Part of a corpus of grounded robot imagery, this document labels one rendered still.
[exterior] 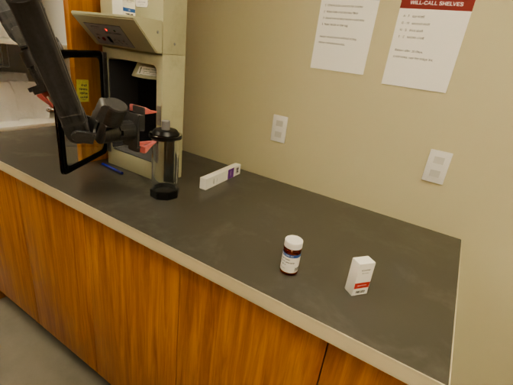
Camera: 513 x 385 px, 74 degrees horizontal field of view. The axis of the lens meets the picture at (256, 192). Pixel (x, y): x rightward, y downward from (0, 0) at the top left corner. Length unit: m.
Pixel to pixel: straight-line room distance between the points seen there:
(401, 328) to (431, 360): 0.09
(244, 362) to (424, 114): 0.98
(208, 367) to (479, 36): 1.30
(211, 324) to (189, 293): 0.11
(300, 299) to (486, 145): 0.81
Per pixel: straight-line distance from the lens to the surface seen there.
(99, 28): 1.38
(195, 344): 1.14
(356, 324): 0.81
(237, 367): 1.07
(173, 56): 1.31
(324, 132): 1.41
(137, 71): 1.40
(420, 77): 1.32
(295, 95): 1.45
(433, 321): 0.92
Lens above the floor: 1.45
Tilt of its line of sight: 22 degrees down
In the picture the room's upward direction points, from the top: 7 degrees clockwise
